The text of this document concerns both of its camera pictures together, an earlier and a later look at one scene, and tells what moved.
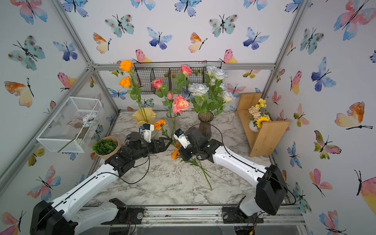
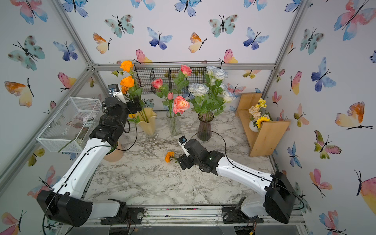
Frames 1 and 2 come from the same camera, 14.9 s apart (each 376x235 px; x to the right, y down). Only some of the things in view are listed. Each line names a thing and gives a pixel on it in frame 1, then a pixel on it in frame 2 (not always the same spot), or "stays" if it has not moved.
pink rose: (182, 80) stays
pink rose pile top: (180, 104) stays
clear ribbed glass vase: (172, 123) stays
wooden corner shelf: (265, 141) stays
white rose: (198, 89) stays
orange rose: (135, 92) -> (124, 89)
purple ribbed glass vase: (204, 125) stays
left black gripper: (162, 147) -> (131, 109)
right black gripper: (184, 156) -> (183, 158)
